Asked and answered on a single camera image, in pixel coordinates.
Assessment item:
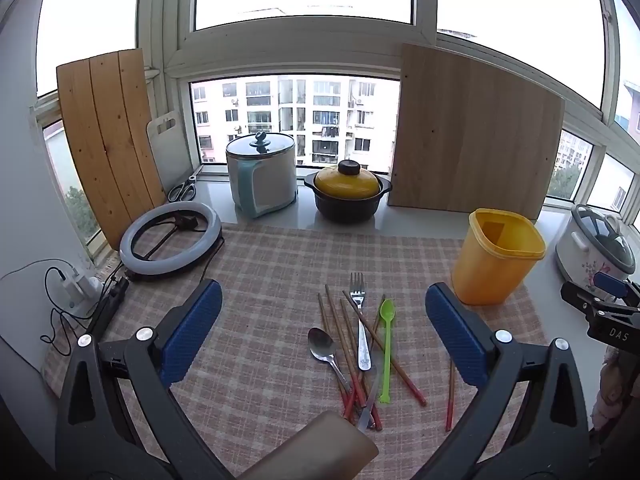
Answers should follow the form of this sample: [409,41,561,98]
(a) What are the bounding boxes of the wooden slat board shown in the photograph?
[56,48,166,251]

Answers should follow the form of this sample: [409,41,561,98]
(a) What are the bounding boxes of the green plastic spoon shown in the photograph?
[377,299,397,405]

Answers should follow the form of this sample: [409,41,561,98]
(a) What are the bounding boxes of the brown rounded object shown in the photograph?
[240,410,379,480]

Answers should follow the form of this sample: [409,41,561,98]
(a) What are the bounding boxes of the white ring light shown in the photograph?
[119,201,224,281]

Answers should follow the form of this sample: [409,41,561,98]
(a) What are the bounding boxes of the wooden chopsticks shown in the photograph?
[341,300,368,411]
[367,294,387,353]

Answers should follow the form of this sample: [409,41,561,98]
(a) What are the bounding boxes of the black casserole pot yellow lid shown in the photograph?
[303,159,393,222]

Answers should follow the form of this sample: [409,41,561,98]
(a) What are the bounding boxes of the silver metal knife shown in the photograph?
[356,360,383,432]

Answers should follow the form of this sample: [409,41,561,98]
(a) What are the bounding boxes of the white plastic cutting board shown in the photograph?
[146,111,193,191]

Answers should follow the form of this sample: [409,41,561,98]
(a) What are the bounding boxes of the large light wooden board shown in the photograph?
[387,42,566,221]

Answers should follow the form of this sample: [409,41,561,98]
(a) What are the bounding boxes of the metal spoon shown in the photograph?
[307,327,353,391]

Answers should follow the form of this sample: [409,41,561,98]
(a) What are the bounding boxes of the black tripod stand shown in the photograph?
[85,275,131,341]

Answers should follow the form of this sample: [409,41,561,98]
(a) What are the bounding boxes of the white floral rice cooker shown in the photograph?
[555,203,638,291]

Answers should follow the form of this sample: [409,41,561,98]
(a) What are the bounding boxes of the black handled scissors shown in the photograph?
[167,177,198,204]

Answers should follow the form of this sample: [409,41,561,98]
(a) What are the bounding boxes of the checked table mat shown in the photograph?
[42,222,548,480]

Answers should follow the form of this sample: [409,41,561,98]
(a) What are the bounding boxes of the white window frame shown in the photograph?
[0,0,640,211]

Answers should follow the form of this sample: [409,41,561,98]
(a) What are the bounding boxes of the metal fork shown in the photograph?
[349,272,373,372]

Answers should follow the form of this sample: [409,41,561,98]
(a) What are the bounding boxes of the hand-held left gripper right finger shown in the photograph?
[415,281,591,480]

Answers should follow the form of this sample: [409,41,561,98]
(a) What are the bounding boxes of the white power strip with plugs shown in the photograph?
[60,267,108,308]

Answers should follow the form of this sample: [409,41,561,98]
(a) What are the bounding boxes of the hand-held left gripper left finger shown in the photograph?
[54,279,236,480]

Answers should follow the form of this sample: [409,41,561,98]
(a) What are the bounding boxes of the person's right forearm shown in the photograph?
[590,345,640,432]

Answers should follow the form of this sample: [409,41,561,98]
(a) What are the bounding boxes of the yellow plastic container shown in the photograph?
[451,208,547,306]

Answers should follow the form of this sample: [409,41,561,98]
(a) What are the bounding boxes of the black ring light cable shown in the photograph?
[200,237,226,286]

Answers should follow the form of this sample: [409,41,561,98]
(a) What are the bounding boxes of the white electric pot glass lid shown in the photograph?
[226,131,299,219]

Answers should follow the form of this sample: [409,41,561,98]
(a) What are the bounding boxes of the black power cable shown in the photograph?
[0,259,91,356]

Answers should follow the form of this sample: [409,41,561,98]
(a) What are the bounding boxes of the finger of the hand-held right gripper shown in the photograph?
[593,270,640,306]
[561,282,609,318]

